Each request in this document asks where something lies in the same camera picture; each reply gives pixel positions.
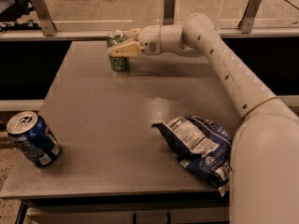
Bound blue soda can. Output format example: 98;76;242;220
7;111;61;166

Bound blue chip bag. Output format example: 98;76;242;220
153;116;233;197

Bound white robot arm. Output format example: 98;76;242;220
108;13;299;224

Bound green soda can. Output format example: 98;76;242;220
107;30;129;72

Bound metal bracket post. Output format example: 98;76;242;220
238;0;262;34
31;0;56;36
163;0;176;25

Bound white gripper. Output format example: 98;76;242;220
107;25;162;57

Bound metal rail behind table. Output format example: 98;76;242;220
0;27;299;41

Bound right metal bracket post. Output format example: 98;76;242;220
238;0;262;34

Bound middle metal bracket post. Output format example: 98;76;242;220
163;0;176;25

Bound left metal bracket post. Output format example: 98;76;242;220
31;0;56;36

